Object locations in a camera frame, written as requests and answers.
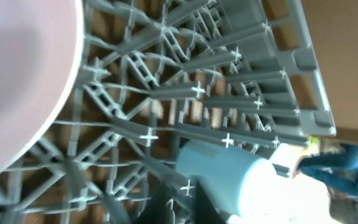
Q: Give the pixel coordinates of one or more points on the blue cup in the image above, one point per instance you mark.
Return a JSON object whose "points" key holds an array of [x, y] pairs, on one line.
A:
{"points": [[237, 181]]}

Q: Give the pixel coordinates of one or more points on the grey dishwasher rack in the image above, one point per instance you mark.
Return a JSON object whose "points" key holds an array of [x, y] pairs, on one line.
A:
{"points": [[154, 75]]}

